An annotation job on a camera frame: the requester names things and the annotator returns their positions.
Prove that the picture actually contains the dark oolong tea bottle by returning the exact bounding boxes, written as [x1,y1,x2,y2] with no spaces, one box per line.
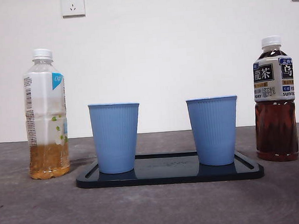
[248,34,299,164]

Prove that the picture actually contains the pale label green tea bottle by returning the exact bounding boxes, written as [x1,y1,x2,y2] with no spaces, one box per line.
[19,47,72,181]

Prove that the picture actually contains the blue ribbed cup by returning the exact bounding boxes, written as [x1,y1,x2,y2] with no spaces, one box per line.
[88,100,144,176]
[185,94,243,168]

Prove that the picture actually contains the dark blue tray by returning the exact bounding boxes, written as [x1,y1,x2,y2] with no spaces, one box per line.
[74,146,265,192]

